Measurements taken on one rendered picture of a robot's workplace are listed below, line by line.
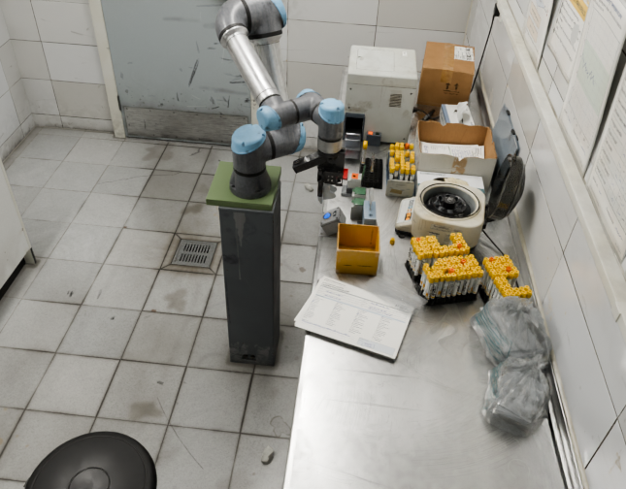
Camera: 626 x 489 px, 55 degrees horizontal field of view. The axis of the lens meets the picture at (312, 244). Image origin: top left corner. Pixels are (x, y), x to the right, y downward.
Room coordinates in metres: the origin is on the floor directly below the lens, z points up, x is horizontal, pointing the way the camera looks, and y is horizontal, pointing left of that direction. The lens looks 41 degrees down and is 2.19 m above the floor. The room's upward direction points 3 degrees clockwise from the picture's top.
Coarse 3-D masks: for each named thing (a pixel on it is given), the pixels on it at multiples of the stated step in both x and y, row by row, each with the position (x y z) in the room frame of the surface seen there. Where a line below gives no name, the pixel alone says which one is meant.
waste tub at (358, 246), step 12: (348, 228) 1.53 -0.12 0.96; (360, 228) 1.53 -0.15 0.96; (372, 228) 1.53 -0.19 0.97; (348, 240) 1.53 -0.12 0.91; (360, 240) 1.53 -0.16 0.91; (372, 240) 1.53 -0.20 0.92; (348, 252) 1.40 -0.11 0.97; (360, 252) 1.40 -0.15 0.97; (372, 252) 1.40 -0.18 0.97; (336, 264) 1.40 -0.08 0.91; (348, 264) 1.40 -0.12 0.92; (360, 264) 1.40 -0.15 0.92; (372, 264) 1.40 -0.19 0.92
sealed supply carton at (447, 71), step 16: (432, 48) 2.80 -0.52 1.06; (448, 48) 2.80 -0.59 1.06; (464, 48) 2.82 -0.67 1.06; (432, 64) 2.62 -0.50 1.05; (448, 64) 2.62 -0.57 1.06; (464, 64) 2.64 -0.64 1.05; (432, 80) 2.57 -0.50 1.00; (448, 80) 2.56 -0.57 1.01; (464, 80) 2.55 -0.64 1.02; (432, 96) 2.57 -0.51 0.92; (448, 96) 2.56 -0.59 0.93; (464, 96) 2.55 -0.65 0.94
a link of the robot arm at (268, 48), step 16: (256, 0) 1.96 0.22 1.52; (272, 0) 1.98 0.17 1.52; (256, 16) 1.92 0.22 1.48; (272, 16) 1.95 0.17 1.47; (256, 32) 1.93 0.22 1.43; (272, 32) 1.93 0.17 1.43; (256, 48) 1.94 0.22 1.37; (272, 48) 1.93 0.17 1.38; (272, 64) 1.91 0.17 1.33; (272, 80) 1.90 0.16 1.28; (288, 96) 1.92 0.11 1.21; (288, 128) 1.84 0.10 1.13; (304, 128) 1.88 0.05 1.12; (288, 144) 1.82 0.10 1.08; (304, 144) 1.86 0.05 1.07
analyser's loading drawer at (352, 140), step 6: (348, 132) 2.22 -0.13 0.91; (354, 132) 2.22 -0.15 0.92; (360, 132) 2.22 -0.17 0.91; (348, 138) 2.15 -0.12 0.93; (354, 138) 2.15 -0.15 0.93; (360, 138) 2.18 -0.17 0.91; (348, 144) 2.11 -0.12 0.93; (354, 144) 2.10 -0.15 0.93; (348, 150) 2.05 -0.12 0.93; (354, 150) 2.05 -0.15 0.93; (348, 156) 2.05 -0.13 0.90; (354, 156) 2.05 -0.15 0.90
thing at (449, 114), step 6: (462, 102) 2.40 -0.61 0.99; (444, 108) 2.44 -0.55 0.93; (450, 108) 2.44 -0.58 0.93; (456, 108) 2.44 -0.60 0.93; (462, 108) 2.37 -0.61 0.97; (468, 108) 2.45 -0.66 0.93; (444, 114) 2.38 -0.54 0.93; (450, 114) 2.38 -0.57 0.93; (456, 114) 2.40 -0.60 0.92; (462, 114) 2.39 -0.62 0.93; (468, 114) 2.39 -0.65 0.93; (444, 120) 2.36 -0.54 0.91; (450, 120) 2.33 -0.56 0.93; (456, 120) 2.35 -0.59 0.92; (462, 120) 2.35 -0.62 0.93; (468, 120) 2.33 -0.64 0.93
